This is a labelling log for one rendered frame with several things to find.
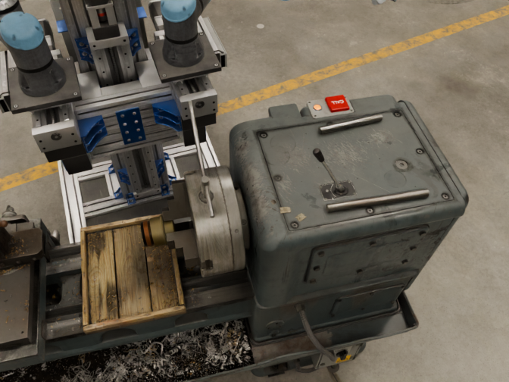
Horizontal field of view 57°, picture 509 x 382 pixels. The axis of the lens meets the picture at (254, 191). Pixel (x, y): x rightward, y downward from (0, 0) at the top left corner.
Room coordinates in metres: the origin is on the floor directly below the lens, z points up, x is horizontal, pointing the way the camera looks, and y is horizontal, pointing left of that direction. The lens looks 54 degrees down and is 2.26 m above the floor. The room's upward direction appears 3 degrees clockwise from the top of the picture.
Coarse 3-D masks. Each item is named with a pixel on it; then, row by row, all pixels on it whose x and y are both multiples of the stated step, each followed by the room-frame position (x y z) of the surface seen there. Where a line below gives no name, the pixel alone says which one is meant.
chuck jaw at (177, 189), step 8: (176, 184) 0.79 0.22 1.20; (184, 184) 0.79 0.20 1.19; (176, 192) 0.78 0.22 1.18; (184, 192) 0.78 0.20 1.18; (168, 200) 0.76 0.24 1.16; (176, 200) 0.76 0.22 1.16; (184, 200) 0.76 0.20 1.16; (168, 208) 0.75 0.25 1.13; (176, 208) 0.74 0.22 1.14; (184, 208) 0.75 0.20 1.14; (168, 216) 0.73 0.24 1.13; (176, 216) 0.73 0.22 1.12; (184, 216) 0.73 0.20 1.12
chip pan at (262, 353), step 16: (384, 320) 0.68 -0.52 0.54; (400, 320) 0.69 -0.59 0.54; (288, 336) 0.60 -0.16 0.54; (304, 336) 0.61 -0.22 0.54; (320, 336) 0.61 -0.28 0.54; (336, 336) 0.61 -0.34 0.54; (352, 336) 0.62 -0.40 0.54; (368, 336) 0.62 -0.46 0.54; (256, 352) 0.53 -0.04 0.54; (272, 352) 0.54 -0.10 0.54; (288, 352) 0.54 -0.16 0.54
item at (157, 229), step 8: (160, 216) 0.73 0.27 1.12; (144, 224) 0.70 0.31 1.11; (152, 224) 0.70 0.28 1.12; (160, 224) 0.70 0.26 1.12; (168, 224) 0.71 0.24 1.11; (144, 232) 0.68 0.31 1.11; (152, 232) 0.68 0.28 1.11; (160, 232) 0.68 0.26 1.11; (168, 232) 0.69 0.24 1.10; (144, 240) 0.66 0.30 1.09; (152, 240) 0.66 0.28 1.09; (160, 240) 0.66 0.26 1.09
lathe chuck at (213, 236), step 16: (192, 176) 0.80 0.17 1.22; (208, 176) 0.80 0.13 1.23; (192, 192) 0.74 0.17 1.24; (192, 208) 0.69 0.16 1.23; (224, 208) 0.70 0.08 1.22; (208, 224) 0.65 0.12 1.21; (224, 224) 0.66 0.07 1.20; (208, 240) 0.62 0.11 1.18; (224, 240) 0.63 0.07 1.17; (208, 256) 0.60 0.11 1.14; (224, 256) 0.61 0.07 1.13; (208, 272) 0.59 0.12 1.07; (224, 272) 0.60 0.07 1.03
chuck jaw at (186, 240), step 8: (176, 232) 0.69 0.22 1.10; (184, 232) 0.69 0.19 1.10; (192, 232) 0.69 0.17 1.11; (168, 240) 0.66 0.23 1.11; (176, 240) 0.66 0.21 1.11; (184, 240) 0.66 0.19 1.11; (192, 240) 0.66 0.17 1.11; (176, 248) 0.63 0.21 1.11; (184, 248) 0.63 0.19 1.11; (192, 248) 0.63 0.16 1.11; (184, 256) 0.60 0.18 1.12; (192, 256) 0.61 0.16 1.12; (192, 264) 0.60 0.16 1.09; (200, 264) 0.60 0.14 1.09; (208, 264) 0.59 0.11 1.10
